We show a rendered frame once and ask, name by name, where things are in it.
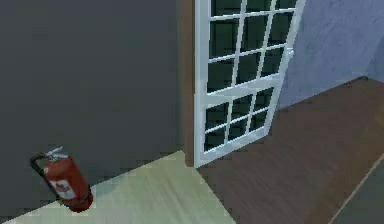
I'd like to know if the red fire extinguisher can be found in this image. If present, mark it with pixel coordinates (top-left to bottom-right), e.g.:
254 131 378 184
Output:
29 145 94 214

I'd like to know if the white glass-paned door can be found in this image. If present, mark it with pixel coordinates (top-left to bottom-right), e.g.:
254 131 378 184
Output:
193 0 307 169

